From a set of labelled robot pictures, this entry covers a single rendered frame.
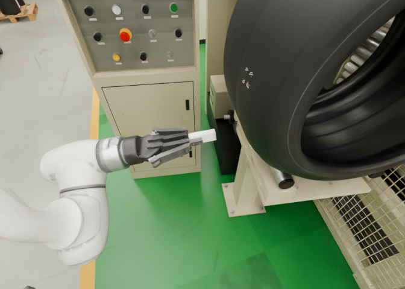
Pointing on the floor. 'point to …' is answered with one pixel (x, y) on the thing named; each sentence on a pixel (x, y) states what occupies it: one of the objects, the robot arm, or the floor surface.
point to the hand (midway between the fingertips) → (202, 137)
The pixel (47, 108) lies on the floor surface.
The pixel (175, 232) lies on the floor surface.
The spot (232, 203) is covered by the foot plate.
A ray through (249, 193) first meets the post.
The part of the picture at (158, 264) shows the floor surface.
